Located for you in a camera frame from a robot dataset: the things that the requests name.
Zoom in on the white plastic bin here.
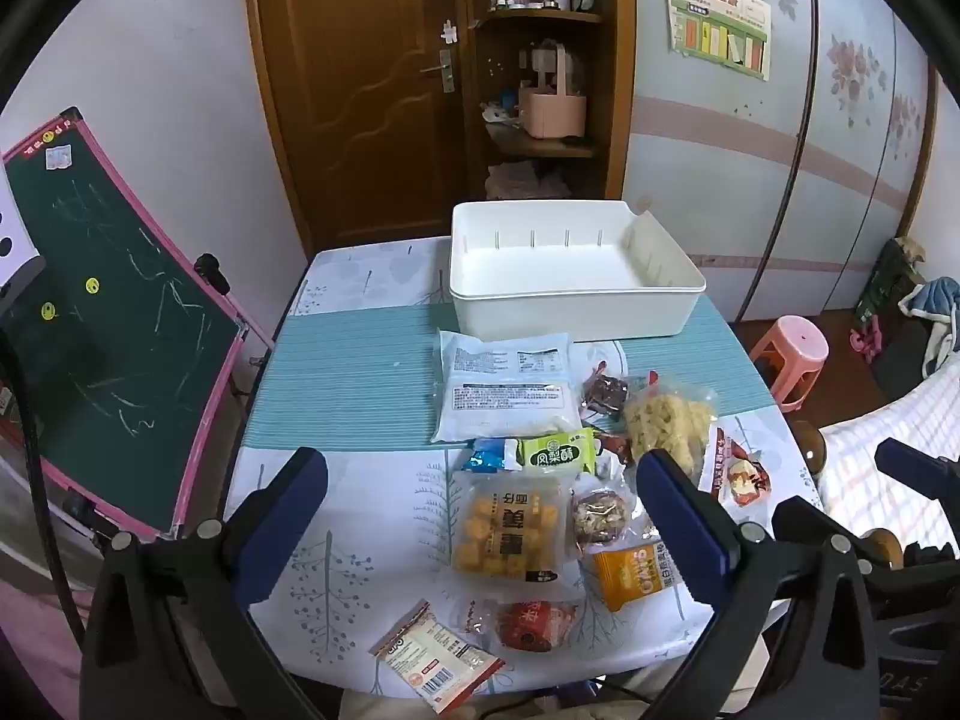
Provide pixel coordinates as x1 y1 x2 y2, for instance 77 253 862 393
448 199 707 342

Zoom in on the wooden corner shelf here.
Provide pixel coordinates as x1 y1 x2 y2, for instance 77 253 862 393
457 0 638 200

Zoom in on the brown wooden door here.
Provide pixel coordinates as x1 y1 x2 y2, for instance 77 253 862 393
244 0 481 256

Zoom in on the large white blue packet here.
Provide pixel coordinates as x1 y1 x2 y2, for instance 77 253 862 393
431 328 584 443

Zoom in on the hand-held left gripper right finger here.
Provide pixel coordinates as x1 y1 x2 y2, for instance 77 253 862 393
636 448 878 720

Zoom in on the yellow crispy noodle snack bag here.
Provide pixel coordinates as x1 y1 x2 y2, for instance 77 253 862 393
619 375 721 477

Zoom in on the green chalkboard with pink frame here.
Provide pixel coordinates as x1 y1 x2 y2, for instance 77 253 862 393
0 106 275 541

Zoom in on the white checked blanket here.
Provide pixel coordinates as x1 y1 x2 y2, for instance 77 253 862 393
817 367 960 541

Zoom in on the small blue packet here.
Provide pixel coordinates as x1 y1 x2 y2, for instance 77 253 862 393
459 436 522 473

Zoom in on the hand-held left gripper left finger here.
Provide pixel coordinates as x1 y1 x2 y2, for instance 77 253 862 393
79 447 331 720

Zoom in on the clear nut cluster packet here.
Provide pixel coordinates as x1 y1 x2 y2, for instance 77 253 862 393
568 484 638 548

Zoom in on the yellow cube snack bag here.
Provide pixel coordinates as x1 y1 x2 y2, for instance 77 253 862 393
450 469 575 586

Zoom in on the metal door handle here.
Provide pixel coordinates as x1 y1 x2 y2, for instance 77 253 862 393
420 49 457 95

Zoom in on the red edged barcode snack packet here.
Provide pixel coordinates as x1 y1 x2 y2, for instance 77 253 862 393
367 598 505 712

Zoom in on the pink basket with handle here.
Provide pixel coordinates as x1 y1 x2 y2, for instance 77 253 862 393
517 45 587 142

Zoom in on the blue white towel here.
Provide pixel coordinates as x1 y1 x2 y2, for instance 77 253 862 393
898 277 960 376

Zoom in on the pink plastic stool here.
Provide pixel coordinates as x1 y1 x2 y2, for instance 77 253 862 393
748 315 830 413

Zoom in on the orange snack packet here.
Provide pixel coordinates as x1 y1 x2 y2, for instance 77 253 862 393
589 540 687 614

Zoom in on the wall poster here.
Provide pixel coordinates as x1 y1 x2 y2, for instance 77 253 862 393
662 0 773 82

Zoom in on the floral sliding wardrobe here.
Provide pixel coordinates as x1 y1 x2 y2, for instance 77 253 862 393
622 0 938 323

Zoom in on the round red snack packet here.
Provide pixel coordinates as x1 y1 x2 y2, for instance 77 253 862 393
465 596 582 653

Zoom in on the wooden chair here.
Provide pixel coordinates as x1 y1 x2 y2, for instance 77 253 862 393
784 420 905 571

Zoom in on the red label food picture packet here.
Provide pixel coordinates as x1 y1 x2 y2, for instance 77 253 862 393
701 426 773 507

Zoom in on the white board with dots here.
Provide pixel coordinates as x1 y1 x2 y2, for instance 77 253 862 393
0 165 46 286

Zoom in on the small green packet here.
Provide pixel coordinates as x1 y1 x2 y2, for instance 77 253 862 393
517 431 601 475

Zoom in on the folded pink cloth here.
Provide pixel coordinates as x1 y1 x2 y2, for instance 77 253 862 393
486 161 572 200

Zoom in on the brown snack packet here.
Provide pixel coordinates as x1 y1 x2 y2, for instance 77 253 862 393
581 364 631 425

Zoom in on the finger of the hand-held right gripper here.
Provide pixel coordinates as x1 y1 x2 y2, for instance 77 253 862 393
874 436 960 500
771 496 912 578

